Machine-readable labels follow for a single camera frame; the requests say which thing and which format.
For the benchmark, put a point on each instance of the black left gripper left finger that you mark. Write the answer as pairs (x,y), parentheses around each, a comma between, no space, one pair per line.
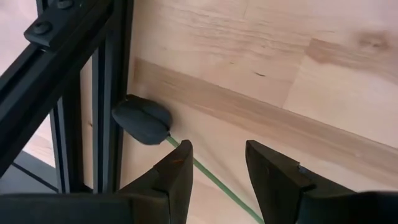
(174,180)

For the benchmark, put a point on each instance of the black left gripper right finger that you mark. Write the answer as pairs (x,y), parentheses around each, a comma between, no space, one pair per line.
(273,186)

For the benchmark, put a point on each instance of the black artificial tulip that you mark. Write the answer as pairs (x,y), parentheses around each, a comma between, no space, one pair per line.
(143,119)

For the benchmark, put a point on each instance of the dark black tulip flower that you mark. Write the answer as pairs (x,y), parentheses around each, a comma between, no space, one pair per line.
(62,62)

